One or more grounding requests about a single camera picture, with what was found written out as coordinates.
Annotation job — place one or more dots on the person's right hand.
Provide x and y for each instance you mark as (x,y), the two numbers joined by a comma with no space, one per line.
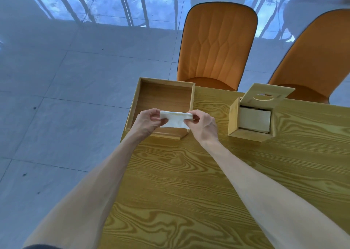
(205,128)

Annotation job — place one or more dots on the person's left hand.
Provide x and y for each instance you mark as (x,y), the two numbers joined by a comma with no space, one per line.
(145,125)

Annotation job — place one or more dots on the napkin stack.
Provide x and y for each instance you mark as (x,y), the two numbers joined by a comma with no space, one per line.
(175,120)

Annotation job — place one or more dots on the wooden box with holed lid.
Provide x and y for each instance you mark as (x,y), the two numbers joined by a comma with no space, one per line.
(246,136)

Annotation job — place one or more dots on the person's right forearm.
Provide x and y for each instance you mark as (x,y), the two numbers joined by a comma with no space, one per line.
(273,199)

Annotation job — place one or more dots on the person's left forearm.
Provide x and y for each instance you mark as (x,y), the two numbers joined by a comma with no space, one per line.
(90,197)

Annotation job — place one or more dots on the open wooden tray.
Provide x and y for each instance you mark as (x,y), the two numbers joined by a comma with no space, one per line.
(164,95)

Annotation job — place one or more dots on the orange quilted chair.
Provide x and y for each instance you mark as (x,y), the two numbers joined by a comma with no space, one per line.
(216,43)

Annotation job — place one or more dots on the orange plain-backed chair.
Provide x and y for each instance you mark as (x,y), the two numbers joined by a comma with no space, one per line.
(317,60)

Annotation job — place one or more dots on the gray printed shirt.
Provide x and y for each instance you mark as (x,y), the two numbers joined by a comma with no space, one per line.
(41,247)

